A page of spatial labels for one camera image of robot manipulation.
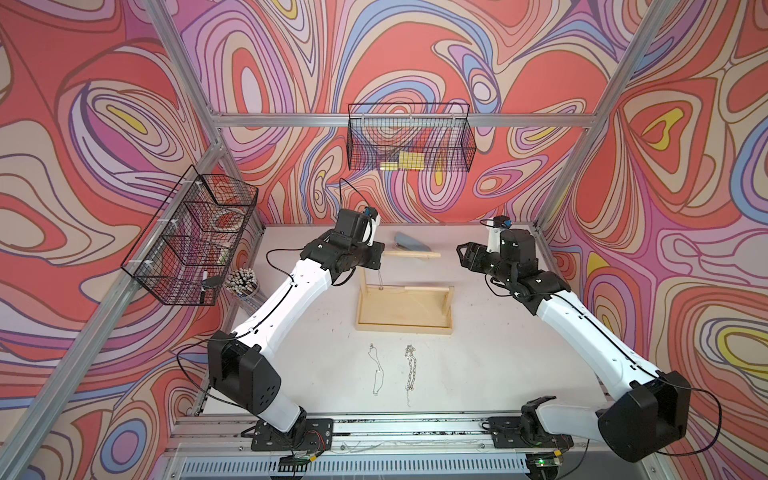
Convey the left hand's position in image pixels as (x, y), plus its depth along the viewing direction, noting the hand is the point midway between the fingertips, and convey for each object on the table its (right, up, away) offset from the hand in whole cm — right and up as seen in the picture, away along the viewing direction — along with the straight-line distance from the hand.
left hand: (382, 251), depth 80 cm
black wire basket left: (-49, -1, -6) cm, 50 cm away
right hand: (+23, -2, 0) cm, 23 cm away
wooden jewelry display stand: (+7, -19, +17) cm, 27 cm away
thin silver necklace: (-1, -36, +4) cm, 36 cm away
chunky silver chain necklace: (+9, -34, +5) cm, 35 cm away
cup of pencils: (-39, -9, +2) cm, 40 cm away
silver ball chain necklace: (-1, -10, +14) cm, 17 cm away
